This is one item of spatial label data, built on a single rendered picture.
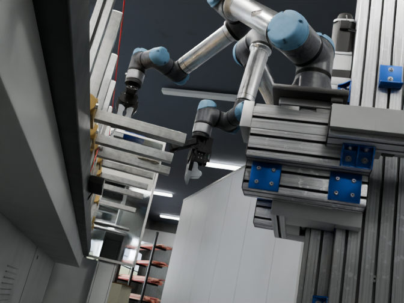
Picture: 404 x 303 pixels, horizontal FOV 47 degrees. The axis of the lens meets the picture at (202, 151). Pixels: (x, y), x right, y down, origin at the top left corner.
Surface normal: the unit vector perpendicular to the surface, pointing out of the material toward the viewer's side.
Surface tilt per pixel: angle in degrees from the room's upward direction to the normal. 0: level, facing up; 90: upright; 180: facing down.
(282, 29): 95
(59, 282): 90
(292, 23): 95
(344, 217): 90
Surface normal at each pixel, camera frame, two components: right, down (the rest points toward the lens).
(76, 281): 0.22, -0.29
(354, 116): -0.18, -0.37
